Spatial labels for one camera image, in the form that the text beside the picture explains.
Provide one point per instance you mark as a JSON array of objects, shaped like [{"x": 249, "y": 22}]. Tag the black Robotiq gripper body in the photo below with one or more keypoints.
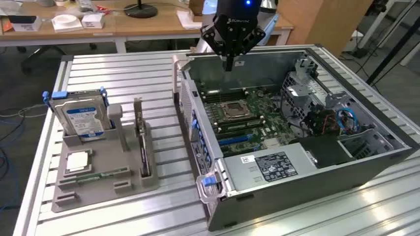
[{"x": 237, "y": 14}]

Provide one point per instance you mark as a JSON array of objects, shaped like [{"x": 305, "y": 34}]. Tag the low-profile Nvidia graphics card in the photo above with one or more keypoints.
[{"x": 144, "y": 157}]

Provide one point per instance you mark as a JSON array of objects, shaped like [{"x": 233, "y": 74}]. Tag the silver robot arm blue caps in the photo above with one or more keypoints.
[{"x": 268, "y": 27}]

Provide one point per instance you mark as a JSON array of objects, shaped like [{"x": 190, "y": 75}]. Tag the white paper stack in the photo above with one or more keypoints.
[{"x": 188, "y": 20}]

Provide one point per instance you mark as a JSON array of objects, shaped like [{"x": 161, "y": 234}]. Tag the white case label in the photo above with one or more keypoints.
[{"x": 238, "y": 63}]

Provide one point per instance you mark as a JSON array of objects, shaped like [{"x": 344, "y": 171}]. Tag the brown cardboard box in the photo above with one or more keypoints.
[{"x": 196, "y": 7}]

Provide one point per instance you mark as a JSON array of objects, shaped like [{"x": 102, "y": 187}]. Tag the wooden desk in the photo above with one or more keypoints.
[{"x": 146, "y": 27}]

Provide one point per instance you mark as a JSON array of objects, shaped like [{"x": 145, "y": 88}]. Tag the wooden cabinet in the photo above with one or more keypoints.
[{"x": 324, "y": 24}]

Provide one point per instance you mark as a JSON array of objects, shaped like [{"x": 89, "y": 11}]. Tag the black round lamp base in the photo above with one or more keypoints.
[{"x": 140, "y": 11}]

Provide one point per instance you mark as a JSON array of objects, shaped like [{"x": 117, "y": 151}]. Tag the perforated metal drive cage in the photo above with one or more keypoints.
[{"x": 301, "y": 98}]

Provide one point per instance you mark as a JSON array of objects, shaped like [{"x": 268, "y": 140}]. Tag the green motherboard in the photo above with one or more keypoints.
[{"x": 272, "y": 110}]

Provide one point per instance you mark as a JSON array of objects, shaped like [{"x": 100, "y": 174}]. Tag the silver CPU socket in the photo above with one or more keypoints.
[{"x": 234, "y": 111}]

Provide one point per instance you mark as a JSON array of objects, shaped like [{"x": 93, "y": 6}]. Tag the black power adapter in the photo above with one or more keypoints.
[{"x": 360, "y": 53}]

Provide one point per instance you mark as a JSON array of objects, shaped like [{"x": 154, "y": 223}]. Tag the small white cardboard box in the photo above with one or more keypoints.
[{"x": 92, "y": 21}]

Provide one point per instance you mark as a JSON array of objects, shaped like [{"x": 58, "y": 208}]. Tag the black slanted pole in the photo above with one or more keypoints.
[{"x": 392, "y": 52}]

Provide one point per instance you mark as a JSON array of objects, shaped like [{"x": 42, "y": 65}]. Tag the silver chipset heatsink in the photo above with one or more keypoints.
[{"x": 270, "y": 143}]

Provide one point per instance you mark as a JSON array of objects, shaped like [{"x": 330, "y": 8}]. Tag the white box with round rim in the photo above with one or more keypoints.
[{"x": 66, "y": 23}]

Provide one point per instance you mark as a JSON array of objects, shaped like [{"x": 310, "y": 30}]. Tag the black office chair base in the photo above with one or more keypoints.
[{"x": 45, "y": 52}]

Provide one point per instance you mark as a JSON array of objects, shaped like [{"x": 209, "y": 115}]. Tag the hard disk with blue caddy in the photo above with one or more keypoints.
[{"x": 81, "y": 118}]

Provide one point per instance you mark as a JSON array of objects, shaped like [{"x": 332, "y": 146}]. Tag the black plastic shroud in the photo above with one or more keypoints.
[{"x": 324, "y": 152}]

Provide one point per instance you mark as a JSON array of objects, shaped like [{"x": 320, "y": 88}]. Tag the grey cup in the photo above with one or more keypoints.
[{"x": 44, "y": 3}]

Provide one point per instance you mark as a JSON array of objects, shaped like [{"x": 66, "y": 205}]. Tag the grey power supply unit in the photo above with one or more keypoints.
[{"x": 238, "y": 169}]

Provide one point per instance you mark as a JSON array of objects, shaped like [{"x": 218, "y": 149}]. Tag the silver disk bay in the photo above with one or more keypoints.
[{"x": 364, "y": 145}]

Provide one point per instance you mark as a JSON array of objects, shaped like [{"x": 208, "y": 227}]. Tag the white box with black top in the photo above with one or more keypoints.
[{"x": 24, "y": 23}]

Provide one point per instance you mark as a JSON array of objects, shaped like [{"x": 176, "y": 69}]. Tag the blue case latch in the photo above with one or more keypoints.
[{"x": 208, "y": 182}]

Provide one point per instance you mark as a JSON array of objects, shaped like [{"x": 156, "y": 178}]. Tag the orange box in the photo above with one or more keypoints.
[{"x": 6, "y": 26}]

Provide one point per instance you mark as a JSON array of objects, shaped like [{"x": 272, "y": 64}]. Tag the silver CPU chip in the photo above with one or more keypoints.
[{"x": 76, "y": 161}]

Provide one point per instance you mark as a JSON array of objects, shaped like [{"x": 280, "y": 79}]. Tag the open grey PC case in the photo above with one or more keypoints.
[{"x": 294, "y": 196}]

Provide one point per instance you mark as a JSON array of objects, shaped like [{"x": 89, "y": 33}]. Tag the green RAM stick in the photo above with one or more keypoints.
[{"x": 97, "y": 175}]

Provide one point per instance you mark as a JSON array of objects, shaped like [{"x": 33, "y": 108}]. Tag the grey plastic parts rack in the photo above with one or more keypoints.
[{"x": 97, "y": 194}]

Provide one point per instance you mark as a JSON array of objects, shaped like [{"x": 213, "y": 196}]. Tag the white table frame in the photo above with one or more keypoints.
[{"x": 377, "y": 22}]

